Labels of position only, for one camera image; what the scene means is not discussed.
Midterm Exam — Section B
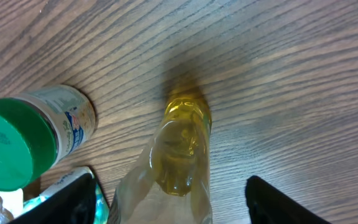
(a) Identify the green lid seasoning jar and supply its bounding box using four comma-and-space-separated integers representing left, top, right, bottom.
0, 85, 96, 192

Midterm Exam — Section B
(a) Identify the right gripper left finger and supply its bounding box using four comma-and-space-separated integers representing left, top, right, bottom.
10, 174, 96, 224

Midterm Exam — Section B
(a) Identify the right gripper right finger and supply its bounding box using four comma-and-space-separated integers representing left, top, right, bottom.
245, 175, 329, 224

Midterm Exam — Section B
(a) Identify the Kleenex pocket tissue pack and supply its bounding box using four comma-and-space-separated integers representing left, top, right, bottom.
22, 166, 109, 224

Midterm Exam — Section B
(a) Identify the yellow dish soap bottle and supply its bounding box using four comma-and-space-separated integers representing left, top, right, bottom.
108, 86, 213, 223

